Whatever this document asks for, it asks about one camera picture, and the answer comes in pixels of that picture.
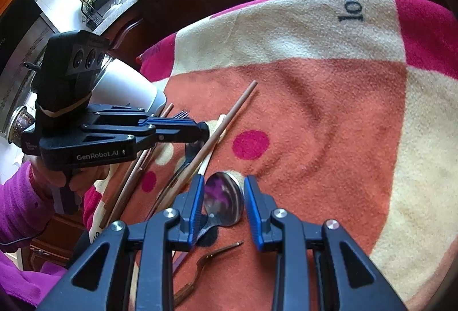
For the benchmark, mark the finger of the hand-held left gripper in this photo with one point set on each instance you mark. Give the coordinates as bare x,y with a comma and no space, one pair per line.
168,122
179,133

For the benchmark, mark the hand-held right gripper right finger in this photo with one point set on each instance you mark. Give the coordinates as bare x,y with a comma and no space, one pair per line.
252,210

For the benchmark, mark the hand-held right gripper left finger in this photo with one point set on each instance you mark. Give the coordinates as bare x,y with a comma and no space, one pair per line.
196,210

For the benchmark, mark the dark metal fork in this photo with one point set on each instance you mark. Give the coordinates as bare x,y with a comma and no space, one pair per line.
191,153

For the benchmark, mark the metal spoon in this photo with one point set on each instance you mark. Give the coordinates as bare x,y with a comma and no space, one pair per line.
222,196

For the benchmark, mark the small bronze fork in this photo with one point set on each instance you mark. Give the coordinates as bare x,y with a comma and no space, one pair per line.
222,249

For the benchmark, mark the white utensil holder cup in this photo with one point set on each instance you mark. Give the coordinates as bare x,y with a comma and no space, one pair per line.
125,85

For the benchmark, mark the long brown chopstick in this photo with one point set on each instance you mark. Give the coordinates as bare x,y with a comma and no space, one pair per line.
236,110

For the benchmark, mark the person's left forearm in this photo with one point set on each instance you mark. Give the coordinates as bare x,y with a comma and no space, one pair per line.
21,200

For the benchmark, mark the person's left hand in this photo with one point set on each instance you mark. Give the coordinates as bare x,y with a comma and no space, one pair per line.
48,176

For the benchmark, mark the glass jar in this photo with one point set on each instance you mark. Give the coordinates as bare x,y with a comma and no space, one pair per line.
22,126

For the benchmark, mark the stainless steel stove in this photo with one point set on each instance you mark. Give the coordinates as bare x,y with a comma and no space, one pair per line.
25,46

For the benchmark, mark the black range hood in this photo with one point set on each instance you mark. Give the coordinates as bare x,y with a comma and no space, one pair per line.
18,28

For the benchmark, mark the printed fleece blanket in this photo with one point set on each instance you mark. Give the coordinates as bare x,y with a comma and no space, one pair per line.
322,117

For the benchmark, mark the person's pink clothing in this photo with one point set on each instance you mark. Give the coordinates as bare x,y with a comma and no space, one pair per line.
25,278

